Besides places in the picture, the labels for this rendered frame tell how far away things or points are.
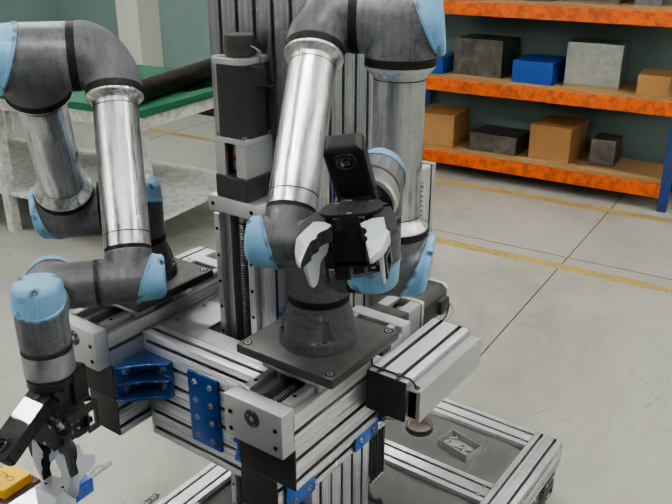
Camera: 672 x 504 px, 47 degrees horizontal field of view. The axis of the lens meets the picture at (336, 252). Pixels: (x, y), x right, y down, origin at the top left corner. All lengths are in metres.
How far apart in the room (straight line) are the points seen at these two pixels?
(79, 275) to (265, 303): 0.49
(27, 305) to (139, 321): 0.58
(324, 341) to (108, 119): 0.54
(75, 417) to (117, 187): 0.37
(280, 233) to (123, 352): 0.73
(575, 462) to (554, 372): 0.61
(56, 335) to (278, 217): 0.37
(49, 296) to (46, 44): 0.43
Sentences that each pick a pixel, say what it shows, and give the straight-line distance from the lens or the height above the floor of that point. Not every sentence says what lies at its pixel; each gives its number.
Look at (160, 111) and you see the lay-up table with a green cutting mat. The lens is 4.20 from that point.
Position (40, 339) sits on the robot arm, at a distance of 1.19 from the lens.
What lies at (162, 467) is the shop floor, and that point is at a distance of 2.88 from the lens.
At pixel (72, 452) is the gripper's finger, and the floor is 1.02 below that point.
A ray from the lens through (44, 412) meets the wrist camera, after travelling 1.25.
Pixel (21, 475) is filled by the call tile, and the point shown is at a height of 0.84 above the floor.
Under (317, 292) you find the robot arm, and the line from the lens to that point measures 1.36.
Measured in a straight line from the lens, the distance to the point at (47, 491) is 1.34.
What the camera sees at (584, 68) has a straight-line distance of 5.66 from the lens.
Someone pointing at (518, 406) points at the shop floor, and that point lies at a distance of 3.20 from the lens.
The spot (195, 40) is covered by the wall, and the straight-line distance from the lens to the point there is 7.99.
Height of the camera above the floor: 1.75
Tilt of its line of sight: 23 degrees down
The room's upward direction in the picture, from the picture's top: straight up
